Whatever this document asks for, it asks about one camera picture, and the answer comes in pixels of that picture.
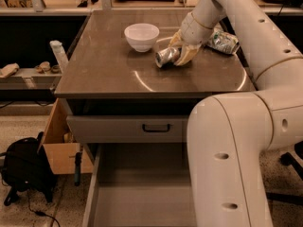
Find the white plastic bottle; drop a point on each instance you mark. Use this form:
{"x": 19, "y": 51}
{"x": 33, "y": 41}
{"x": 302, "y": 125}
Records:
{"x": 59, "y": 54}

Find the black backpack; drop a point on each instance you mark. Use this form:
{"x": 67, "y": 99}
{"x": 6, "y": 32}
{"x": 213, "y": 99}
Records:
{"x": 26, "y": 167}

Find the open middle drawer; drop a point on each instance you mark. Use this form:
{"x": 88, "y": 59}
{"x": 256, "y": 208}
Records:
{"x": 140, "y": 185}

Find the silver redbull can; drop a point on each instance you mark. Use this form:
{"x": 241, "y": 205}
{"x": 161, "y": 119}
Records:
{"x": 167, "y": 55}

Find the wooden box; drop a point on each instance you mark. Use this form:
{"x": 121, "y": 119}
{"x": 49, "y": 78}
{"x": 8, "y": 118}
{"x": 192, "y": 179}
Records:
{"x": 60, "y": 145}

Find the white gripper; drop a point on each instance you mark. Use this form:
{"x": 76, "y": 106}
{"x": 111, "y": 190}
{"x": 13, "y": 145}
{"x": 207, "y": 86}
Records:
{"x": 197, "y": 30}

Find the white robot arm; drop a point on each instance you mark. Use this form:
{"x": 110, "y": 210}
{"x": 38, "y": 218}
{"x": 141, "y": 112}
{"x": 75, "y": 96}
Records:
{"x": 226, "y": 133}

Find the green white soda can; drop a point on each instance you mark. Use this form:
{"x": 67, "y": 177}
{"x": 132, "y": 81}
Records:
{"x": 223, "y": 42}

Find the white ceramic bowl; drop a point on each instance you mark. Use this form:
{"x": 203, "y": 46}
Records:
{"x": 141, "y": 37}

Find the grey drawer cabinet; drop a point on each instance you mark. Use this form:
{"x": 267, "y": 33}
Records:
{"x": 105, "y": 76}

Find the closed upper drawer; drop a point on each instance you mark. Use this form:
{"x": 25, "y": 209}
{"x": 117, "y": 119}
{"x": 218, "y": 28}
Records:
{"x": 128, "y": 129}

